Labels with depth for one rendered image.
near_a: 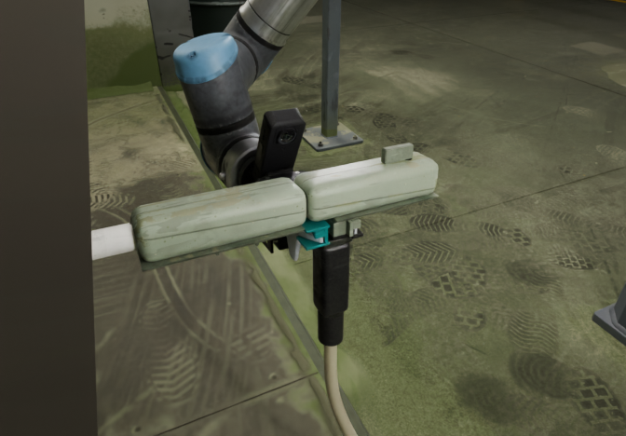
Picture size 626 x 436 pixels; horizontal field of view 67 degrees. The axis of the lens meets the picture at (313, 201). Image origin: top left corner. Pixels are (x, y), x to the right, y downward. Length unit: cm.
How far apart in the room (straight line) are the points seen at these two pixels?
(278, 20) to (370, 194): 38
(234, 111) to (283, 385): 50
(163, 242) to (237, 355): 59
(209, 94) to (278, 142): 17
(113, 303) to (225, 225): 75
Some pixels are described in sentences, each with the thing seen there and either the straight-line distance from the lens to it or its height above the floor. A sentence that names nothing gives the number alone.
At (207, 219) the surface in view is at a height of 56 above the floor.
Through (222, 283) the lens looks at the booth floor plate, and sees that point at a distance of 113.
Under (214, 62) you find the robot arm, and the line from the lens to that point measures 68.
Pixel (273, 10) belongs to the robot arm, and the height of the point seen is 65.
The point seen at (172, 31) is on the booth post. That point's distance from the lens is 241.
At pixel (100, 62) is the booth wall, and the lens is 240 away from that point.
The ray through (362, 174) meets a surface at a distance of 47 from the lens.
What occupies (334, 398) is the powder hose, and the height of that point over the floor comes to 26.
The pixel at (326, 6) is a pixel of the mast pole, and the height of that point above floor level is 49.
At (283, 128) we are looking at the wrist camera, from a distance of 54.
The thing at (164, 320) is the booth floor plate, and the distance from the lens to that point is 107.
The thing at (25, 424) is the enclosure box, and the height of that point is 65.
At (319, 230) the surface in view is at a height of 52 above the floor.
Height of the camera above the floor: 79
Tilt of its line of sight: 32 degrees down
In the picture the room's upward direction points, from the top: straight up
